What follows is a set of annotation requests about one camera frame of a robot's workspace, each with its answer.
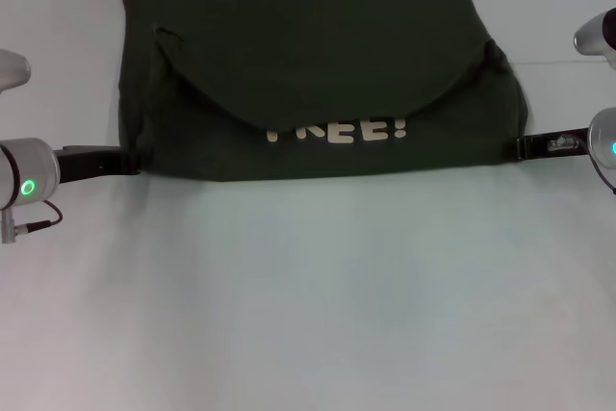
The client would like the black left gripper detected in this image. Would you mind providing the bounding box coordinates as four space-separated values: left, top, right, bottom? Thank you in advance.
52 144 142 186

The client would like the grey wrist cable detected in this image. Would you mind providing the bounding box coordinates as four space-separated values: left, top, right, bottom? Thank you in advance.
18 198 64 231
589 154 616 196

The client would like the grey left wrist cable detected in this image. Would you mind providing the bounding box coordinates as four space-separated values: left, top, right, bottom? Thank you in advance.
18 198 64 231

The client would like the dark green t-shirt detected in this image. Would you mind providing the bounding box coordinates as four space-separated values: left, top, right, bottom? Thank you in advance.
119 0 530 183

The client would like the grey right wrist cable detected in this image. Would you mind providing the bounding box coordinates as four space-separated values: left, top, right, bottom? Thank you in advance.
589 154 616 196

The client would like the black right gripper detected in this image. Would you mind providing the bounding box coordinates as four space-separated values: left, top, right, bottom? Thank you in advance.
509 127 592 163

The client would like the silver left wrist cable plug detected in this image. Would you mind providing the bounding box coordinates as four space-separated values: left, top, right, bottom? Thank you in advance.
0 208 23 244

